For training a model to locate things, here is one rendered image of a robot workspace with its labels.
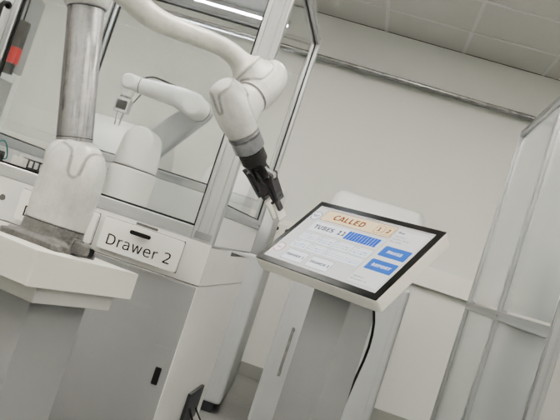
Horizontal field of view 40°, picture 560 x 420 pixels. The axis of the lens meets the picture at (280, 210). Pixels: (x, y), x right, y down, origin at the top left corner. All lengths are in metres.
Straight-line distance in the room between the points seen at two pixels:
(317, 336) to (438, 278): 3.49
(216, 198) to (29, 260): 0.99
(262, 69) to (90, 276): 0.73
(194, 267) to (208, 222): 0.16
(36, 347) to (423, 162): 4.26
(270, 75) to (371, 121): 3.74
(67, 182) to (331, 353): 0.89
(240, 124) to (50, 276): 0.64
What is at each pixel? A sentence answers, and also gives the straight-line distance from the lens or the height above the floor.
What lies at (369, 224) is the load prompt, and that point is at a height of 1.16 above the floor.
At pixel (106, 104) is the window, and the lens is 2.80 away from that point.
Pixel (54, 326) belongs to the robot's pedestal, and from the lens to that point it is 1.99.
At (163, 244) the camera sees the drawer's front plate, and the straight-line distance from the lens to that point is 2.64.
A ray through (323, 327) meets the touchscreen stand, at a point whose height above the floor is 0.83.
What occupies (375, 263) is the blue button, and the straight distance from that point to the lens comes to 2.16.
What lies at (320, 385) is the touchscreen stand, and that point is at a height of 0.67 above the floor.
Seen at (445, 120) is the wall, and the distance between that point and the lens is 5.89.
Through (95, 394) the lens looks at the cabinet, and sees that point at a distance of 2.76.
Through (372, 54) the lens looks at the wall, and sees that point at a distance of 5.99.
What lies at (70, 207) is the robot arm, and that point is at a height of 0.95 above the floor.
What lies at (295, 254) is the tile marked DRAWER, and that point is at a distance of 2.32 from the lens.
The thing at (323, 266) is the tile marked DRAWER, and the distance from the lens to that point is 2.22.
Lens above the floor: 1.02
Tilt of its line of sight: 2 degrees up
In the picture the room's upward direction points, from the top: 18 degrees clockwise
